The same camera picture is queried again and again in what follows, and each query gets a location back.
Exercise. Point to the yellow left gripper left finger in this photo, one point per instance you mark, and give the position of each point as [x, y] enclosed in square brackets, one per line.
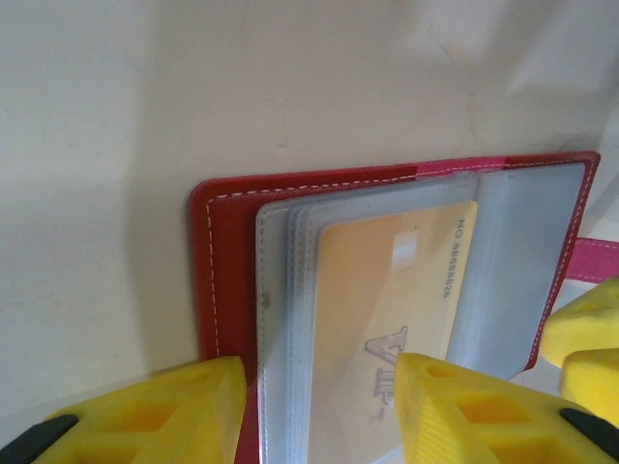
[145, 415]

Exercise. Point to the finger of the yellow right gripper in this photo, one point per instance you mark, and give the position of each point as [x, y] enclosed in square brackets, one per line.
[585, 324]
[595, 386]

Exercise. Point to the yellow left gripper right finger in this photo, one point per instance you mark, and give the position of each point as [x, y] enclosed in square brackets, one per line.
[483, 425]

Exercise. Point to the gold VIP card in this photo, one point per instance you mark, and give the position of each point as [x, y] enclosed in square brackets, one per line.
[377, 290]

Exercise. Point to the red leather card holder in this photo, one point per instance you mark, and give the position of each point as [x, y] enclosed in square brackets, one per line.
[232, 251]

